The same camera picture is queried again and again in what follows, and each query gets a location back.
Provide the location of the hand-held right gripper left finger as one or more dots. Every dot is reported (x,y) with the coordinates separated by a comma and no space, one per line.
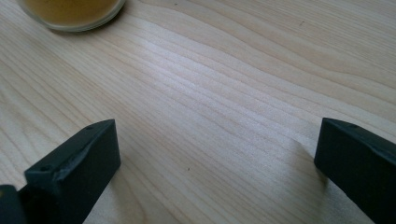
(77,174)

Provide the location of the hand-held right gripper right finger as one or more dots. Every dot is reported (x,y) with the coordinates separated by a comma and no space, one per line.
(358,165)

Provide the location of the glass jar of orange powder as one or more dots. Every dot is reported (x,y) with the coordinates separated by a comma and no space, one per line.
(71,12)

